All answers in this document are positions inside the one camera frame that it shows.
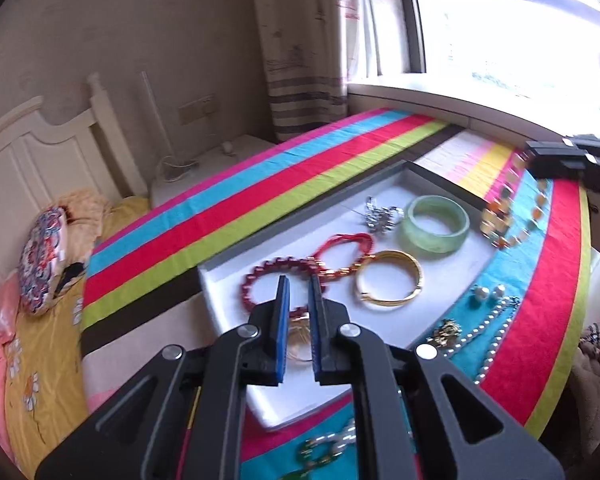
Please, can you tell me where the white bed headboard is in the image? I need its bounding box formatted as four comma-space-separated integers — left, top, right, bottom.
0, 72, 148, 281

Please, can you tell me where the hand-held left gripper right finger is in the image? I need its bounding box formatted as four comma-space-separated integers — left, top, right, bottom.
307, 272, 566, 480

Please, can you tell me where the grey jewelry box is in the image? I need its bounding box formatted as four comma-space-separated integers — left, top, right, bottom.
197, 159, 488, 433

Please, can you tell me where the white pearl necklace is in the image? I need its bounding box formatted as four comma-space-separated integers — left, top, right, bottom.
420, 296, 523, 386

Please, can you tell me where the round patterned cushion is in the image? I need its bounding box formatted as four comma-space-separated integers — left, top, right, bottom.
19, 205, 78, 317

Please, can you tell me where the white windowsill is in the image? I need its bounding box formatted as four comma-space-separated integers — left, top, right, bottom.
347, 75, 600, 146

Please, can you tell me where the green jade bangle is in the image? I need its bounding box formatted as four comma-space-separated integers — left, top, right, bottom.
400, 194, 471, 260

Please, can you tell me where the yellow floral bedsheet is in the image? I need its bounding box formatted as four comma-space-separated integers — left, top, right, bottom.
2, 195, 153, 480

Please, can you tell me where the beige blanket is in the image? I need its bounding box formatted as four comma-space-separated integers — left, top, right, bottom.
62, 189, 113, 266

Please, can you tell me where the striped colourful cloth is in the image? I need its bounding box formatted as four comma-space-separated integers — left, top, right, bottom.
77, 107, 593, 480

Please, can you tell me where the red string bracelet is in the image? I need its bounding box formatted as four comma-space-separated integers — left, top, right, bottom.
310, 231, 376, 281

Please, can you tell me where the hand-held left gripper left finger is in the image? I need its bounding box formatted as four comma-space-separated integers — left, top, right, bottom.
34, 274, 293, 480

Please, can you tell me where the white nightstand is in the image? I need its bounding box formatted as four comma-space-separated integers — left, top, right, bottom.
150, 132, 276, 208

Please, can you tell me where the white pole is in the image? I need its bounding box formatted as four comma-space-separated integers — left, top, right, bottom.
140, 71, 176, 168

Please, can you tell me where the window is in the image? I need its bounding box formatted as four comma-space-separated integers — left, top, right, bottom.
395, 0, 600, 126

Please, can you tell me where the wall socket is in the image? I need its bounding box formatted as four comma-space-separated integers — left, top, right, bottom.
177, 94, 218, 126

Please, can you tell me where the green white bead bracelet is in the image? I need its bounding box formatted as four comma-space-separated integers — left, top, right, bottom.
282, 417, 357, 480

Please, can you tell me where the thin wire bracelet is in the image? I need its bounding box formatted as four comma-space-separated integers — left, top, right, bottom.
286, 312, 315, 363

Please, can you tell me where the small gold ornament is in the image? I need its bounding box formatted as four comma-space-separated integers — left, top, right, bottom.
426, 319, 465, 347

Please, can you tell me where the white cable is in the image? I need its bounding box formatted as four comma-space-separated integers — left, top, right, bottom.
157, 155, 198, 181

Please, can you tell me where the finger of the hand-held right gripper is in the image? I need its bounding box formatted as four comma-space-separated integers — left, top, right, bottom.
522, 140, 596, 181
562, 134, 600, 161

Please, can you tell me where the red bead bracelet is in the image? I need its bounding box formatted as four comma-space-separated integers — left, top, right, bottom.
240, 256, 321, 318

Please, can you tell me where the amber stone bracelet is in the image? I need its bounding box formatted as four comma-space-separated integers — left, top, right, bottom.
480, 152, 553, 251

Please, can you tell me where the gold bangle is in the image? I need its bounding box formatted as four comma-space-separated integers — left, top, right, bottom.
355, 250, 423, 308

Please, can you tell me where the printed curtain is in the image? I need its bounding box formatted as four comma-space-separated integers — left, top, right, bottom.
250, 0, 396, 143

